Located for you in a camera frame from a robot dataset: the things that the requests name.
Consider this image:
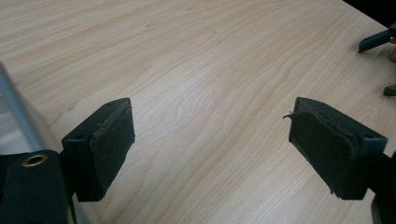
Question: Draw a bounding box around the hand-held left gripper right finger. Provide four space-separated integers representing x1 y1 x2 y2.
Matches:
282 96 389 201

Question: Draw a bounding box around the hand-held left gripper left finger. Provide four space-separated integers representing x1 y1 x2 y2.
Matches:
61 97 136 203

